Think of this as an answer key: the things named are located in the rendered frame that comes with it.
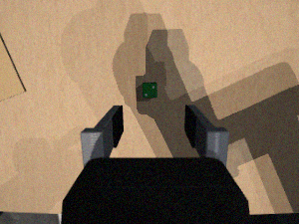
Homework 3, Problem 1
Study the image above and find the green die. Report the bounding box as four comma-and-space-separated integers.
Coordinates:
143, 83, 157, 98

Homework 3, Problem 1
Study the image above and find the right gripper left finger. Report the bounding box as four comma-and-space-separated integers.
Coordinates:
80, 106, 124, 167

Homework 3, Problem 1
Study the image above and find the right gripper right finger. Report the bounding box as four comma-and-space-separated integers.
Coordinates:
184, 105, 229, 167

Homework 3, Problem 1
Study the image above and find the tan mat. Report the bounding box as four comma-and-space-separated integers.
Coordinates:
0, 34, 27, 102

